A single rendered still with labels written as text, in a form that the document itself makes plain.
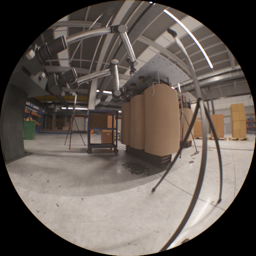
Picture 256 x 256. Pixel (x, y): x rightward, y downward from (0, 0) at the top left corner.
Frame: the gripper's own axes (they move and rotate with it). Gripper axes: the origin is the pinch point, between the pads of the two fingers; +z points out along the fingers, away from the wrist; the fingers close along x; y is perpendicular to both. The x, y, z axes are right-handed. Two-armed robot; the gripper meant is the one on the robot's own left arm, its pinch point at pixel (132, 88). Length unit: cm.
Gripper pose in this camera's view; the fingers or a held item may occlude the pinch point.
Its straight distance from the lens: 166.3
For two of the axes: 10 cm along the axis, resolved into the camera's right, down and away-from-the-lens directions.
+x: -1.1, 0.3, 9.9
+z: 9.7, -1.9, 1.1
